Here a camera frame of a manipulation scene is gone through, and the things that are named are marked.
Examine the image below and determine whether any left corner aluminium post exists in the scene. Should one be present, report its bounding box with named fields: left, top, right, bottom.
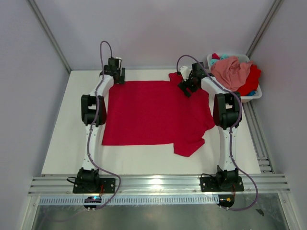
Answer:
left=26, top=0, right=71, bottom=74

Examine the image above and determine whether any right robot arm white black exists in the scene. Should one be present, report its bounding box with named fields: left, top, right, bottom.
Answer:
left=177, top=62, right=244, bottom=192

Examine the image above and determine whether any right corner aluminium post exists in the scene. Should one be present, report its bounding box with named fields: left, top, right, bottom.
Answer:
left=246, top=0, right=284, bottom=58

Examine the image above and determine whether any right controller board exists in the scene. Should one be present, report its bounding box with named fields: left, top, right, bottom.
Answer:
left=218, top=195, right=235, bottom=208

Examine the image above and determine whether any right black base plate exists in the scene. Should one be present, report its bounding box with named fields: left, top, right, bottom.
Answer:
left=200, top=173, right=245, bottom=192

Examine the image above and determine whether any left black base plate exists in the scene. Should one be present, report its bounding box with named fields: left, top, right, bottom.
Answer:
left=72, top=178, right=116, bottom=194

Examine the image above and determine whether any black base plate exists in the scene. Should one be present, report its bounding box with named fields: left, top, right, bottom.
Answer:
left=72, top=178, right=116, bottom=194
left=200, top=173, right=245, bottom=192

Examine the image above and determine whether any aluminium side rail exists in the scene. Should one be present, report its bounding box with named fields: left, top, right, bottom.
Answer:
left=243, top=101, right=275, bottom=174

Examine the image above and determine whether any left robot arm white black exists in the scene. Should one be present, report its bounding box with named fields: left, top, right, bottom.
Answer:
left=73, top=57, right=125, bottom=194

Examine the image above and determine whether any corner aluminium post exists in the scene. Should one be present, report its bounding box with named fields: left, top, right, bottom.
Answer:
left=26, top=0, right=71, bottom=74
left=246, top=0, right=284, bottom=58

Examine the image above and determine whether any bright red t shirt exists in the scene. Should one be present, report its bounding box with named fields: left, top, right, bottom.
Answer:
left=210, top=53, right=262, bottom=96

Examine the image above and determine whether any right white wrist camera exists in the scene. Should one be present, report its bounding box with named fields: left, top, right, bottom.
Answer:
left=179, top=66, right=191, bottom=81

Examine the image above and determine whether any left controller board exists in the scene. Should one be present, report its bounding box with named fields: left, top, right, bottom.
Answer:
left=83, top=195, right=102, bottom=209

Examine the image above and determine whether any controller board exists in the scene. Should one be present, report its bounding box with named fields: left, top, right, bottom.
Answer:
left=218, top=195, right=235, bottom=208
left=83, top=195, right=102, bottom=209

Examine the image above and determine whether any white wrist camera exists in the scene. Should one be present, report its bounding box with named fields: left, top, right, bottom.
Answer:
left=114, top=57, right=122, bottom=69
left=179, top=66, right=191, bottom=81

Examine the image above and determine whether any crimson red t shirt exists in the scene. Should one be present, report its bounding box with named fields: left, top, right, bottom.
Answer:
left=102, top=73, right=215, bottom=157

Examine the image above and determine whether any grey slotted cable duct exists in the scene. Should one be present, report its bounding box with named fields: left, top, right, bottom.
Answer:
left=38, top=194, right=219, bottom=206

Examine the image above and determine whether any aluminium front rail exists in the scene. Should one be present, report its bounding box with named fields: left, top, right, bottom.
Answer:
left=28, top=174, right=290, bottom=196

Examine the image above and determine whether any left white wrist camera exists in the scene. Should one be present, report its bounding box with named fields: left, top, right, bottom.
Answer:
left=114, top=57, right=122, bottom=69

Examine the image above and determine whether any salmon pink t shirt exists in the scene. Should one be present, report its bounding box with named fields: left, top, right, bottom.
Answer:
left=211, top=56, right=253, bottom=91

